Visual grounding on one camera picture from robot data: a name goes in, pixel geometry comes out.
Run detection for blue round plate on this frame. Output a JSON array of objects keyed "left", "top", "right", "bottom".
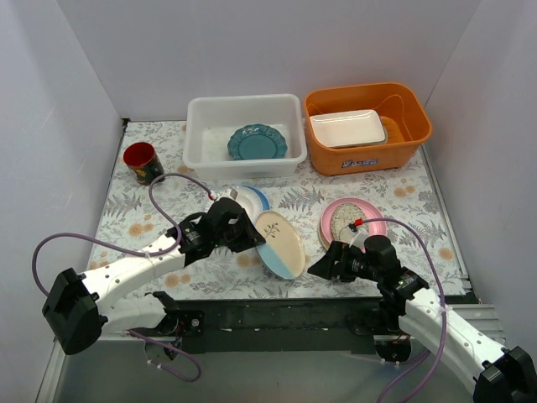
[{"left": 243, "top": 185, "right": 271, "bottom": 211}]

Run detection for pale peach bottom plate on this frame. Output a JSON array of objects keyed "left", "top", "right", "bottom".
[{"left": 255, "top": 211, "right": 305, "bottom": 280}]

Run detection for white deep plate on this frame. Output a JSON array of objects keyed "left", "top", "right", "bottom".
[{"left": 234, "top": 186, "right": 263, "bottom": 224}]

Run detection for teal scalloped plate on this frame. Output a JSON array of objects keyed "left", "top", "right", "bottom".
[{"left": 227, "top": 123, "right": 288, "bottom": 160}]

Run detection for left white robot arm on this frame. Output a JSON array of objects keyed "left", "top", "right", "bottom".
[{"left": 42, "top": 197, "right": 265, "bottom": 355}]

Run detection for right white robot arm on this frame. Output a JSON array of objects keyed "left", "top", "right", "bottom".
[{"left": 308, "top": 235, "right": 536, "bottom": 402}]

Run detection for white plastic bin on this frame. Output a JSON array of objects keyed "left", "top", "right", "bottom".
[{"left": 182, "top": 94, "right": 307, "bottom": 181}]

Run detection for floral patterned table mat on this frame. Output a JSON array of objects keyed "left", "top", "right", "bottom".
[{"left": 96, "top": 122, "right": 466, "bottom": 300}]

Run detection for cream round plate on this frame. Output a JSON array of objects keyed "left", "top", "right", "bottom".
[{"left": 318, "top": 224, "right": 331, "bottom": 250}]

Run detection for pink round plate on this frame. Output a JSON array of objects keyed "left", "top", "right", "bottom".
[{"left": 321, "top": 198, "right": 388, "bottom": 253}]

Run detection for speckled oval dish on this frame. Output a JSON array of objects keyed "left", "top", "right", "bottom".
[{"left": 330, "top": 203, "right": 367, "bottom": 243}]

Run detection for red and black mug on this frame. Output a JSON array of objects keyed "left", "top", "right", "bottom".
[{"left": 123, "top": 142, "right": 164, "bottom": 186}]

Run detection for white rectangular tray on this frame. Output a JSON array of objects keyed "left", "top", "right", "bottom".
[{"left": 310, "top": 109, "right": 388, "bottom": 149}]

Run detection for orange plastic tub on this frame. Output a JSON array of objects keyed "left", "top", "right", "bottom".
[{"left": 304, "top": 82, "right": 432, "bottom": 176}]

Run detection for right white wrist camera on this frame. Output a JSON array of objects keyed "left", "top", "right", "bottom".
[{"left": 345, "top": 226, "right": 369, "bottom": 249}]

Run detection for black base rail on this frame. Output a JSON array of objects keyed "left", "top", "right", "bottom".
[{"left": 75, "top": 296, "right": 425, "bottom": 353}]

